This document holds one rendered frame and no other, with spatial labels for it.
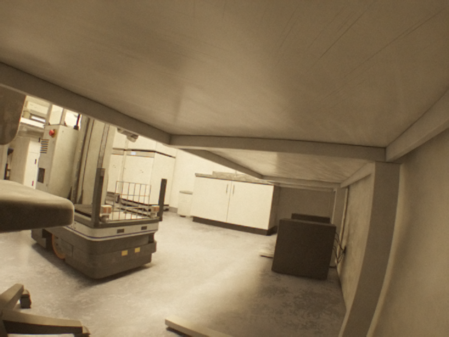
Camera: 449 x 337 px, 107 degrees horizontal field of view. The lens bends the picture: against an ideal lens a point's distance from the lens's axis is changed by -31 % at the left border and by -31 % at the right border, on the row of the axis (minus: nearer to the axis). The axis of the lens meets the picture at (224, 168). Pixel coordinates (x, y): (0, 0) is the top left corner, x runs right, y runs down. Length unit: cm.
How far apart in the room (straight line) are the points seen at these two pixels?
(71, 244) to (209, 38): 121
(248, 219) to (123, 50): 309
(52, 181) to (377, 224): 161
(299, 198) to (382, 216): 311
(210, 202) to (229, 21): 332
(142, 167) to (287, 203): 245
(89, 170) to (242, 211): 231
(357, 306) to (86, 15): 85
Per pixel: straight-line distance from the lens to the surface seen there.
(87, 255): 123
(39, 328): 80
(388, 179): 72
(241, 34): 28
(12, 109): 94
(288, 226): 176
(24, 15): 36
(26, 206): 54
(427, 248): 59
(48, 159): 165
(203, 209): 355
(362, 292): 76
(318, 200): 376
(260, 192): 326
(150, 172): 402
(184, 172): 445
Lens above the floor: 57
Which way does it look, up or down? 5 degrees up
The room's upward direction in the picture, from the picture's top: 8 degrees clockwise
